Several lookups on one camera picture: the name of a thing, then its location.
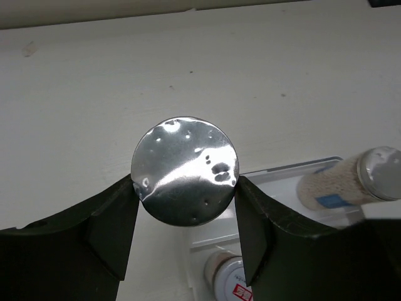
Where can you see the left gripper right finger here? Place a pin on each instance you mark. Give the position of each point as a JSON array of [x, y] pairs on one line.
[[288, 256]]

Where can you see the tall silver-cap bottle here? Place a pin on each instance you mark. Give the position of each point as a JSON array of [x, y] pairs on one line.
[[184, 171], [372, 176]]

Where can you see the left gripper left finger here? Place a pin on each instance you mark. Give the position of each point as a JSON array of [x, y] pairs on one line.
[[80, 253]]

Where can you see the white divided tray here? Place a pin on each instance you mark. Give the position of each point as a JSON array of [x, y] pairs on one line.
[[222, 233]]

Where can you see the short white-cap jar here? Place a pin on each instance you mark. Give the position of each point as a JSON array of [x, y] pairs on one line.
[[225, 277]]

